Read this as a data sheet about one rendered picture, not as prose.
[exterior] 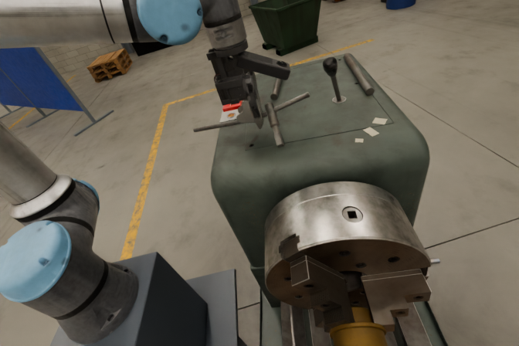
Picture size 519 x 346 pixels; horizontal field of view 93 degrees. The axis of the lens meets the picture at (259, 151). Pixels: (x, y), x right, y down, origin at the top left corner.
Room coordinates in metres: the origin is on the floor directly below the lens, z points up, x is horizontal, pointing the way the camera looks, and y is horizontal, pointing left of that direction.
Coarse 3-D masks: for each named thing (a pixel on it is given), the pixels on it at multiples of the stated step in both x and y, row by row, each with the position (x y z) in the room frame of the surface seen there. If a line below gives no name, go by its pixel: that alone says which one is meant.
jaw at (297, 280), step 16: (288, 256) 0.22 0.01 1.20; (304, 256) 0.21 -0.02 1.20; (304, 272) 0.19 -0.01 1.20; (320, 272) 0.19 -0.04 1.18; (336, 272) 0.20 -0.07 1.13; (304, 288) 0.18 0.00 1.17; (320, 288) 0.17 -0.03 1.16; (336, 288) 0.17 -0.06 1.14; (320, 304) 0.15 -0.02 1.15; (336, 304) 0.15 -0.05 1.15; (336, 320) 0.13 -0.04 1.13; (352, 320) 0.13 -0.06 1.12
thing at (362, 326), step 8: (352, 312) 0.14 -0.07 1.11; (360, 312) 0.14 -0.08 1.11; (368, 312) 0.14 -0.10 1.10; (360, 320) 0.13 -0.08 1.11; (368, 320) 0.13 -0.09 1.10; (336, 328) 0.13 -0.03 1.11; (344, 328) 0.12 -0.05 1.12; (352, 328) 0.12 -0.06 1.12; (360, 328) 0.12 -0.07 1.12; (368, 328) 0.11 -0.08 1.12; (376, 328) 0.11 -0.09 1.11; (384, 328) 0.11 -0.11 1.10; (336, 336) 0.12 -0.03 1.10; (344, 336) 0.11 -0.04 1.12; (352, 336) 0.11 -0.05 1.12; (360, 336) 0.11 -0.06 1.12; (368, 336) 0.10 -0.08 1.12; (376, 336) 0.10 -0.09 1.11; (384, 336) 0.10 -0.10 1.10; (336, 344) 0.11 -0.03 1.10; (344, 344) 0.10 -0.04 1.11; (352, 344) 0.10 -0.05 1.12; (360, 344) 0.10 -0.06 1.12; (368, 344) 0.09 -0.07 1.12; (376, 344) 0.09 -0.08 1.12; (384, 344) 0.09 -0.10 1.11
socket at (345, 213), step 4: (348, 208) 0.26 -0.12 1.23; (352, 208) 0.25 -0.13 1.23; (344, 212) 0.25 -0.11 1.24; (348, 212) 0.25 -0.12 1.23; (352, 212) 0.25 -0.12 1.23; (356, 212) 0.24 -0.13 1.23; (360, 212) 0.24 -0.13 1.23; (344, 216) 0.24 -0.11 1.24; (348, 216) 0.25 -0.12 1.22; (352, 216) 0.25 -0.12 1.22; (356, 216) 0.24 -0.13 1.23; (360, 216) 0.23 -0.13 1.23; (348, 220) 0.23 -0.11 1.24; (352, 220) 0.23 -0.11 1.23; (356, 220) 0.23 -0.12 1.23; (360, 220) 0.23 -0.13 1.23
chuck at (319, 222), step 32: (288, 224) 0.28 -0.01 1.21; (320, 224) 0.24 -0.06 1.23; (352, 224) 0.22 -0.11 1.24; (384, 224) 0.22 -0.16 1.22; (320, 256) 0.21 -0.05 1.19; (352, 256) 0.20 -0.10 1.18; (384, 256) 0.19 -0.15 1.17; (416, 256) 0.18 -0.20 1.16; (288, 288) 0.22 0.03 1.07; (352, 288) 0.20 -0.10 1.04
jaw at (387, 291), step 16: (400, 272) 0.18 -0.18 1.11; (416, 272) 0.17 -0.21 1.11; (368, 288) 0.17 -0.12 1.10; (384, 288) 0.16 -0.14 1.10; (400, 288) 0.16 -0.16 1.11; (416, 288) 0.15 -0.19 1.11; (368, 304) 0.15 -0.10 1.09; (384, 304) 0.14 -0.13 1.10; (400, 304) 0.13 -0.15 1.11; (384, 320) 0.12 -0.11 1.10
